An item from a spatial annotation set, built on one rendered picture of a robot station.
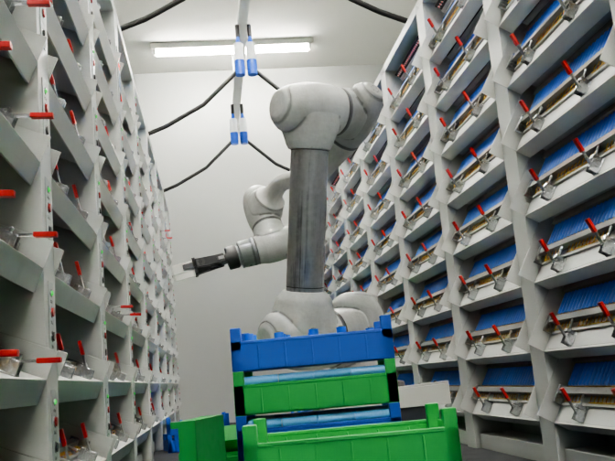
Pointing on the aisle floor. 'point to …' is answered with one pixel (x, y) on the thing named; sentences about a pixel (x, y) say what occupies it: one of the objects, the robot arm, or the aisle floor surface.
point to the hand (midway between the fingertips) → (176, 273)
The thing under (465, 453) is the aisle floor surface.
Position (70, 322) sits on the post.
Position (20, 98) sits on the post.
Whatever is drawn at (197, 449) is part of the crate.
